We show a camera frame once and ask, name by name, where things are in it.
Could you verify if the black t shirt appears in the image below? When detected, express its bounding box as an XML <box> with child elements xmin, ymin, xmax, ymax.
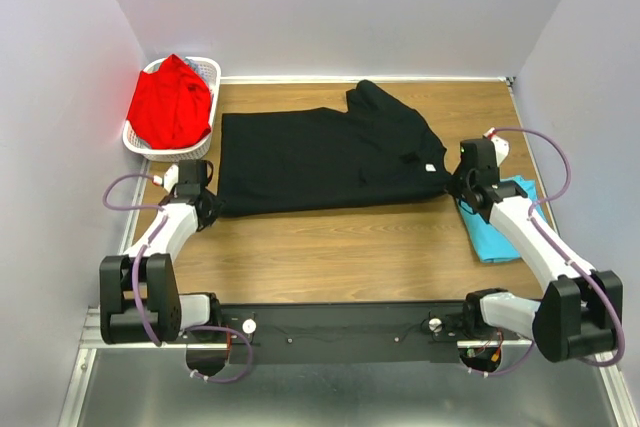
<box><xmin>217</xmin><ymin>80</ymin><xmax>451</xmax><ymax>217</ymax></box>

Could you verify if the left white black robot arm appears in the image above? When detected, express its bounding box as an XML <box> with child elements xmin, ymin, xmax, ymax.
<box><xmin>99</xmin><ymin>160</ymin><xmax>222</xmax><ymax>346</ymax></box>

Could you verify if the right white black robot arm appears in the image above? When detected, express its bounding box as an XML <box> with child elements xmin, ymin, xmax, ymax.
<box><xmin>448</xmin><ymin>129</ymin><xmax>626</xmax><ymax>367</ymax></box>

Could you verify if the folded turquoise t shirt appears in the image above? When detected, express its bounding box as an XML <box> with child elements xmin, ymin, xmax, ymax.
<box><xmin>457</xmin><ymin>201</ymin><xmax>521</xmax><ymax>263</ymax></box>

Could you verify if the red t shirt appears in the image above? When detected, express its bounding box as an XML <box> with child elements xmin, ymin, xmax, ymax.
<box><xmin>127</xmin><ymin>54</ymin><xmax>211</xmax><ymax>149</ymax></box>

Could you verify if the white plastic laundry basket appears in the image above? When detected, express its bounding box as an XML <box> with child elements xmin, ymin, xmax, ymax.
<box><xmin>122</xmin><ymin>56</ymin><xmax>221</xmax><ymax>162</ymax></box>

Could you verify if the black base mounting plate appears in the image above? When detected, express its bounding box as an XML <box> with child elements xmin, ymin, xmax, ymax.
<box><xmin>221</xmin><ymin>301</ymin><xmax>491</xmax><ymax>366</ymax></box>

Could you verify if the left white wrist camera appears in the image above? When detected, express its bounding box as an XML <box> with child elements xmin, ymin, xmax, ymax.
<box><xmin>151</xmin><ymin>164</ymin><xmax>179</xmax><ymax>192</ymax></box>

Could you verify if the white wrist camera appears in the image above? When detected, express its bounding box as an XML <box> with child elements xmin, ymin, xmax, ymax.
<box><xmin>484</xmin><ymin>128</ymin><xmax>510</xmax><ymax>167</ymax></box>
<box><xmin>151</xmin><ymin>164</ymin><xmax>179</xmax><ymax>192</ymax></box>

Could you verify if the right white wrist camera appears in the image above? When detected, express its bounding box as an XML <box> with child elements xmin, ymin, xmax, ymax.
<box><xmin>484</xmin><ymin>128</ymin><xmax>510</xmax><ymax>167</ymax></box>

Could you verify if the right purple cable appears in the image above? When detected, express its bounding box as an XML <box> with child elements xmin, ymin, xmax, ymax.
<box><xmin>462</xmin><ymin>126</ymin><xmax>626</xmax><ymax>378</ymax></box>

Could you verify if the purple cable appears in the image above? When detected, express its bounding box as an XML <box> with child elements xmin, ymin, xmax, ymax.
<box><xmin>462</xmin><ymin>126</ymin><xmax>626</xmax><ymax>378</ymax></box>
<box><xmin>102</xmin><ymin>171</ymin><xmax>254</xmax><ymax>385</ymax></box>

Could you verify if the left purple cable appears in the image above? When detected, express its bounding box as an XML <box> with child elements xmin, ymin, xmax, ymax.
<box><xmin>102</xmin><ymin>171</ymin><xmax>254</xmax><ymax>385</ymax></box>

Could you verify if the aluminium extrusion rail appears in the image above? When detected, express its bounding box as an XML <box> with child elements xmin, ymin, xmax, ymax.
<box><xmin>79</xmin><ymin>302</ymin><xmax>615</xmax><ymax>348</ymax></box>

